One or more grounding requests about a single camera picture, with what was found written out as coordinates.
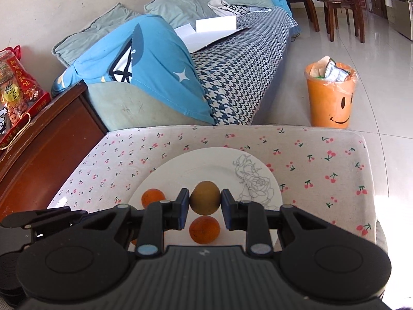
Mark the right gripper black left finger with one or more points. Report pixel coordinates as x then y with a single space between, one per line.
90 258

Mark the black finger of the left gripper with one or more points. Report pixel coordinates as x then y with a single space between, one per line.
58 217

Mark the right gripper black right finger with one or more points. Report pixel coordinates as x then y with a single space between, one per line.
317 259

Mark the orange tangerine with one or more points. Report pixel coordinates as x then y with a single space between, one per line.
204 230
150 196

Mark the brown kiwi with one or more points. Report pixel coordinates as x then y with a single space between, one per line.
205 198

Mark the dark red wooden cabinet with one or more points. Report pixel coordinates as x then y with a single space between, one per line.
41 159

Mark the cherry print tablecloth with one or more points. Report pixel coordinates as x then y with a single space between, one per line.
325 172

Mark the white plate with rose drawing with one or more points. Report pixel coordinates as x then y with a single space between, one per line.
205 171

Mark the red snack gift bag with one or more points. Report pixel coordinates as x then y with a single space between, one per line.
22 98

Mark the light green sofa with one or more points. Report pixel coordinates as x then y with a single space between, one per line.
122 105

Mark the orange smiley trash bin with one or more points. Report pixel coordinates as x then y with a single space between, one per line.
331 86

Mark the blue patterned blanket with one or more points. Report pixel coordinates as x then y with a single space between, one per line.
144 52

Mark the houndstooth sofa cover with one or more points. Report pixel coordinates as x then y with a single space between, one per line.
241 73

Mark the white paper sheets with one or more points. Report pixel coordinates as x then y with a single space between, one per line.
207 31

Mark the silver refrigerator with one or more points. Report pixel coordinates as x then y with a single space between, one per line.
402 12

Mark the dark wooden chair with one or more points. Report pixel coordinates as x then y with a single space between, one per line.
331 19

